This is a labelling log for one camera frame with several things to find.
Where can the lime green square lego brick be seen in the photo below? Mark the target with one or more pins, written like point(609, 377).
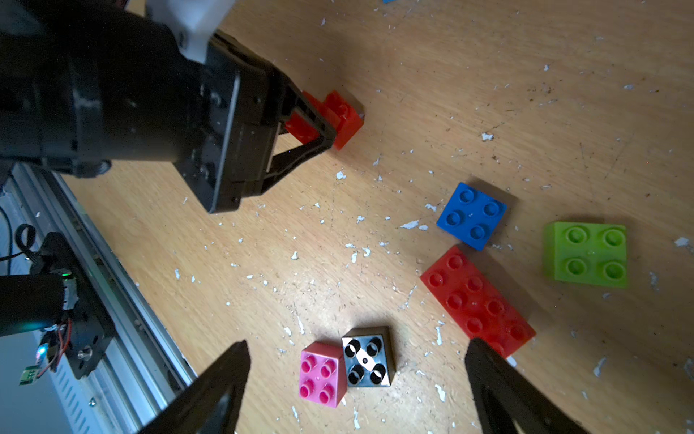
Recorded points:
point(586, 253)

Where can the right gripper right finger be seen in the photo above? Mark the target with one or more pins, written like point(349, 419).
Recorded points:
point(505, 401)

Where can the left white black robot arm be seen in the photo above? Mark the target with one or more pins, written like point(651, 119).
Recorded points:
point(87, 83)

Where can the long red lego brick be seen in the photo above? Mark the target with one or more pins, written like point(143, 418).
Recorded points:
point(475, 304)

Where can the black square lego brick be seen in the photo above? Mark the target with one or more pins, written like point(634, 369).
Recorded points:
point(369, 357)

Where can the dark blue square lego brick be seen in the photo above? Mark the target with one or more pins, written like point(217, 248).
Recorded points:
point(473, 213)

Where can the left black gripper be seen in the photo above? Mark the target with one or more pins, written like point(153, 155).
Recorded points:
point(243, 107)

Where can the pink square lego brick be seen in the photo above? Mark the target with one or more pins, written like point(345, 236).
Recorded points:
point(322, 375)

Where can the aluminium front rail frame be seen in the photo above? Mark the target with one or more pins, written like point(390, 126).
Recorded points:
point(143, 370)

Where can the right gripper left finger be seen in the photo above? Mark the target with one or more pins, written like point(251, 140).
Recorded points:
point(213, 401)

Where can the small red lego brick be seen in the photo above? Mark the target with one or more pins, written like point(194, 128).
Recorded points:
point(341, 115)

